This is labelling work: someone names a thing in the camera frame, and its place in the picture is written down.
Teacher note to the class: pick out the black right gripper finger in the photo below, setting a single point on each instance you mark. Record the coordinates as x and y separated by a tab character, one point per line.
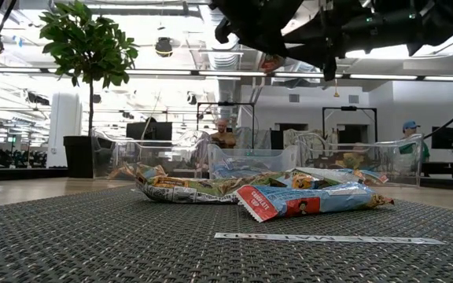
258	23

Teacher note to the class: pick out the red pink granola bar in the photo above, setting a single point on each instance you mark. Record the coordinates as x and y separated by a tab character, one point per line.
271	63

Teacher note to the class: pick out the green and red granola bar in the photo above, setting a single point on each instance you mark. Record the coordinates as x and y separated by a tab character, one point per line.
350	161

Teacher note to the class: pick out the large teal white granola bar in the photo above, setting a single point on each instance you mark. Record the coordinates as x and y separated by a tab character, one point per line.
321	181

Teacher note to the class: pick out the blue Chewy granola bar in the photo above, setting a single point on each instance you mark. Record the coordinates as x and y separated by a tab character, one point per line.
234	172

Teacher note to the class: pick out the blue red chocolate chip bar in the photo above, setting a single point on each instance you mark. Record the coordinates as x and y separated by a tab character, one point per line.
328	200

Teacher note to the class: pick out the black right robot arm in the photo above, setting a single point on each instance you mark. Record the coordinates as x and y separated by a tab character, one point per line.
439	15

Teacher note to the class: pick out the ceiling light strip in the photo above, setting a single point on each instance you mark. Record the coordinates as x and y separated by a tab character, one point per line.
384	77
230	73

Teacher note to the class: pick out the black ceiling spotlight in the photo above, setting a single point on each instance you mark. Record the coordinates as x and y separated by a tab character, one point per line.
164	47

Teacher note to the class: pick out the person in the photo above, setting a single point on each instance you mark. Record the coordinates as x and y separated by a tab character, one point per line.
410	131
222	137

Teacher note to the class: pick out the small clear plastic bin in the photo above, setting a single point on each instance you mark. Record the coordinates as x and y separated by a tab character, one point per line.
250	155

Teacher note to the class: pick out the large clear plastic bin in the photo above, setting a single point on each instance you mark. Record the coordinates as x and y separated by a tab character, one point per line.
387	165
171	157

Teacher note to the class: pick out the black monitor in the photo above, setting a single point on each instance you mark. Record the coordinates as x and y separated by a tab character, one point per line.
148	131
444	137

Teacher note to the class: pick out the green leafy tree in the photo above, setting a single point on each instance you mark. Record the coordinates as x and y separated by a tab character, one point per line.
89	43

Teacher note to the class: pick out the white label strip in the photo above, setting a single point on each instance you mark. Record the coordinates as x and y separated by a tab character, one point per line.
328	238

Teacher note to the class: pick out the black tray with grey mat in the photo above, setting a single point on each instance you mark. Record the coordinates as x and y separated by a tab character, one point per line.
78	157

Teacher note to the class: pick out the grey woven table mat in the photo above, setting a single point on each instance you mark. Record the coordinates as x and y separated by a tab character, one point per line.
93	243

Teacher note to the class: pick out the silver ventilation duct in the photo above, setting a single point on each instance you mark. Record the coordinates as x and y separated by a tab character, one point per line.
224	61

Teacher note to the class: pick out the black station frame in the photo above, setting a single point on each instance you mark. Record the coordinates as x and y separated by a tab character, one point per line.
348	108
226	104

